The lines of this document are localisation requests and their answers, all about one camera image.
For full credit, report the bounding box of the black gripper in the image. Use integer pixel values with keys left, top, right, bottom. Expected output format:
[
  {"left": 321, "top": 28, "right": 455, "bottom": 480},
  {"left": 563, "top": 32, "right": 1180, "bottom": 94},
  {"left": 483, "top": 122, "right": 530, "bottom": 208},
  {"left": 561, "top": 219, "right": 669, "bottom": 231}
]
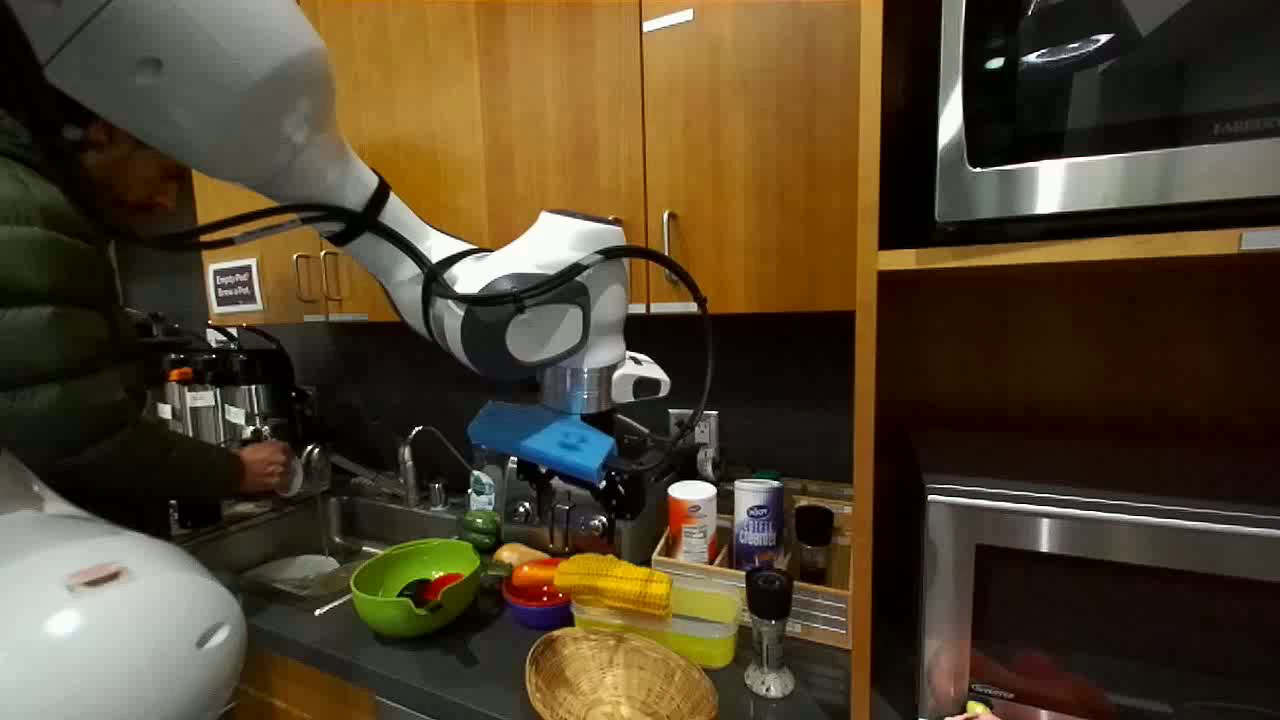
[{"left": 591, "top": 413, "right": 694, "bottom": 559}]

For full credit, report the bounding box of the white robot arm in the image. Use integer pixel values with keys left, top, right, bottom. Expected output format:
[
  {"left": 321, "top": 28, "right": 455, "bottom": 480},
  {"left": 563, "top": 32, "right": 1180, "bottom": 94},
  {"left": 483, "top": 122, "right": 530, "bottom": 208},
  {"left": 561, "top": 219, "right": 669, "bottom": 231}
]
[{"left": 3, "top": 0, "right": 669, "bottom": 418}]

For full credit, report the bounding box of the person's hand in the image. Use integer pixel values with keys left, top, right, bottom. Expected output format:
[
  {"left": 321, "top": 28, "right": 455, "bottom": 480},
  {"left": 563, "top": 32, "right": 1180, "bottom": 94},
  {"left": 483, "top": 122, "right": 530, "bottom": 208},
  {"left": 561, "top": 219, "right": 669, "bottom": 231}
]
[{"left": 235, "top": 439, "right": 292, "bottom": 495}]

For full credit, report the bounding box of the white red canister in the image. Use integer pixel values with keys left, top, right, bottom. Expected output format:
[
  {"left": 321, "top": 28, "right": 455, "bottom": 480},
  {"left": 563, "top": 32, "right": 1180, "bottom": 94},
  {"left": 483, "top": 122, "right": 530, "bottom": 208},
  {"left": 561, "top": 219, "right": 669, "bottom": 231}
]
[{"left": 669, "top": 480, "right": 716, "bottom": 565}]

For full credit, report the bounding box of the white blue canister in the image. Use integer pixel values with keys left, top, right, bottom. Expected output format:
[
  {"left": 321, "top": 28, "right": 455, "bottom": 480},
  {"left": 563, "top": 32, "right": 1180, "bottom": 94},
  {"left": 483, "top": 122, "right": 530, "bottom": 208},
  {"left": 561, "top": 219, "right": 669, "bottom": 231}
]
[{"left": 732, "top": 476, "right": 784, "bottom": 568}]

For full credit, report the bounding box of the yellow plastic container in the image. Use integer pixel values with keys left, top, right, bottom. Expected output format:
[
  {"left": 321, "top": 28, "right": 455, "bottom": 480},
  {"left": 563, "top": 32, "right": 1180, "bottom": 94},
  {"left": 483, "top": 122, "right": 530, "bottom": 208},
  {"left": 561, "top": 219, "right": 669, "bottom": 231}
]
[{"left": 552, "top": 554, "right": 746, "bottom": 671}]

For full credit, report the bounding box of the orange carrot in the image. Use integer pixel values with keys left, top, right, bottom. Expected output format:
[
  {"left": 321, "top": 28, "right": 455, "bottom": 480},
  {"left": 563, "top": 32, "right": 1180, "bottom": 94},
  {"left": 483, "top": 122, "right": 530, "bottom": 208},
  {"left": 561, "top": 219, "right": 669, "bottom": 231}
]
[{"left": 507, "top": 559, "right": 561, "bottom": 594}]

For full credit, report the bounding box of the brown pear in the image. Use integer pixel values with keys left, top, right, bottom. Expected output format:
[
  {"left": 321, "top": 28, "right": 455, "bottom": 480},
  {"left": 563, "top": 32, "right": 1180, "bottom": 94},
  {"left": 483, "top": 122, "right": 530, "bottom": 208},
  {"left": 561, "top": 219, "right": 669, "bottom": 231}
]
[{"left": 491, "top": 541, "right": 552, "bottom": 568}]

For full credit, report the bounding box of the green bell pepper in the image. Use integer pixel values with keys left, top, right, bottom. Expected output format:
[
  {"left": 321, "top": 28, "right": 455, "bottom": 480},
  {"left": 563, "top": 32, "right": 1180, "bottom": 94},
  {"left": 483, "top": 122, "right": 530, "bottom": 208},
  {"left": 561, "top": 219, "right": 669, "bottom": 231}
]
[{"left": 459, "top": 512, "right": 499, "bottom": 554}]

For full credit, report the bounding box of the wooden condiment box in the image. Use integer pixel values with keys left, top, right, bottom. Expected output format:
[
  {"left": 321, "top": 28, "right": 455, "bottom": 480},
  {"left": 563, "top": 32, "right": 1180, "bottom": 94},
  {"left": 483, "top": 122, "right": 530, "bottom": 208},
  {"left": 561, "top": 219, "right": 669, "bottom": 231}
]
[{"left": 647, "top": 480, "right": 855, "bottom": 657}]

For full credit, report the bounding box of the pepper grinder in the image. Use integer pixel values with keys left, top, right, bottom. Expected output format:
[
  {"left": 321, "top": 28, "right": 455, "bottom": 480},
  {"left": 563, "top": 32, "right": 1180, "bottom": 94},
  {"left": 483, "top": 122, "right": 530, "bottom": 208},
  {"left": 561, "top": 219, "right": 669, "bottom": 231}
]
[{"left": 746, "top": 565, "right": 795, "bottom": 701}]

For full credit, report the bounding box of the red small bowl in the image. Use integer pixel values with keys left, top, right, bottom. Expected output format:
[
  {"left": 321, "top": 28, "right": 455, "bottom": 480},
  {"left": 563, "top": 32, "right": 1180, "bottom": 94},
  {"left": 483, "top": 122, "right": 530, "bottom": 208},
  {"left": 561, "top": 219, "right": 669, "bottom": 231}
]
[{"left": 506, "top": 583, "right": 571, "bottom": 634}]

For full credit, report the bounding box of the sink faucet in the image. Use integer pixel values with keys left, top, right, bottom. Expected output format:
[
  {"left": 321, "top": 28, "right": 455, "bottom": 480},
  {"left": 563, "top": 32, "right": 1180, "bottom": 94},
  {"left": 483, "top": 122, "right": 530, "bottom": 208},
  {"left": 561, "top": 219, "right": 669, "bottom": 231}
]
[{"left": 398, "top": 425, "right": 471, "bottom": 516}]

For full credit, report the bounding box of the wicker basket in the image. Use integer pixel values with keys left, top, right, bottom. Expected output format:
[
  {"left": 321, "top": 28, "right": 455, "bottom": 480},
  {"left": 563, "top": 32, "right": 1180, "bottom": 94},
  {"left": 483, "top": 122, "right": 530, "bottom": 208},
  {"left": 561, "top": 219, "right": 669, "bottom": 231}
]
[{"left": 523, "top": 630, "right": 722, "bottom": 720}]

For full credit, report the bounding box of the green colander bowl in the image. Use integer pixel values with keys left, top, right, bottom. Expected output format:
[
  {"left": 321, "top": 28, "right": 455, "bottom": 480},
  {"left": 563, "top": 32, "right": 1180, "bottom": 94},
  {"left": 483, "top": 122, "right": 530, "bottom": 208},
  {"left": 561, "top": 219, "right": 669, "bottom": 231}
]
[{"left": 350, "top": 535, "right": 480, "bottom": 641}]

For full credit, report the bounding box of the white plate in sink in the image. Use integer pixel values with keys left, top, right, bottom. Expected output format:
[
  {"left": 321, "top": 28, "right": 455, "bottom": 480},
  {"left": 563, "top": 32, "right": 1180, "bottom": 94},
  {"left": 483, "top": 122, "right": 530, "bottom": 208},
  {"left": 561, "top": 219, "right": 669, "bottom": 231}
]
[{"left": 249, "top": 554, "right": 346, "bottom": 597}]

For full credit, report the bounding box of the steel sink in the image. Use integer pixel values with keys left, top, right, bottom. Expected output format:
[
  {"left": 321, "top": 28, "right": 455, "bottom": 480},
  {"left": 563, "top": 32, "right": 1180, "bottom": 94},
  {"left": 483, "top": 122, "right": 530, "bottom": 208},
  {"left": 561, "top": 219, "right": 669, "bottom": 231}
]
[{"left": 183, "top": 495, "right": 459, "bottom": 600}]

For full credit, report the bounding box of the coffee machine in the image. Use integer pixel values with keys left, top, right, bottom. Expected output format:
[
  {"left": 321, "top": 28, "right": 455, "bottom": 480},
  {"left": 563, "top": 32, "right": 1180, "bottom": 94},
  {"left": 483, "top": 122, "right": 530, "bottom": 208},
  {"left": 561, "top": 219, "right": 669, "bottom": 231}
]
[{"left": 136, "top": 317, "right": 308, "bottom": 449}]

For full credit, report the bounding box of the lower microwave oven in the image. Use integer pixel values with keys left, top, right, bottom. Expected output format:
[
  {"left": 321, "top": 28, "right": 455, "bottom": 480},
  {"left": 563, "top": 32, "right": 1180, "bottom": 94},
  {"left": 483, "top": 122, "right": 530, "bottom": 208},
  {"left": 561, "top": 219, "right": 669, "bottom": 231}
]
[{"left": 918, "top": 476, "right": 1280, "bottom": 720}]

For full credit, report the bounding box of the upper microwave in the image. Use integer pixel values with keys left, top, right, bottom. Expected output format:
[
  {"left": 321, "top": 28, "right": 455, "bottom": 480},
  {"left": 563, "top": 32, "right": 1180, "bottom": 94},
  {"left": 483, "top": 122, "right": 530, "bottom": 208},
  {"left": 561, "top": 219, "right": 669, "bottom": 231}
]
[{"left": 931, "top": 0, "right": 1280, "bottom": 224}]

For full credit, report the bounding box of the person in green jacket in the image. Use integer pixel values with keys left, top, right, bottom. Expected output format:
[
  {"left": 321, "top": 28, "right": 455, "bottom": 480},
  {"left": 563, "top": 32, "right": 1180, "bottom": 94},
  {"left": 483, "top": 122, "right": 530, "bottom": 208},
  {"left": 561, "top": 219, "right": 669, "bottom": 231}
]
[{"left": 0, "top": 111, "right": 256, "bottom": 535}]

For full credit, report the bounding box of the wall outlet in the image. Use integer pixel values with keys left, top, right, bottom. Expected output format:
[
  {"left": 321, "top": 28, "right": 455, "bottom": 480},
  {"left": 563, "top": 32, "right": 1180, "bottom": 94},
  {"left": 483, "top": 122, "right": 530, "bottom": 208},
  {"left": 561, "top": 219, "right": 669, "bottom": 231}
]
[{"left": 669, "top": 408, "right": 722, "bottom": 480}]

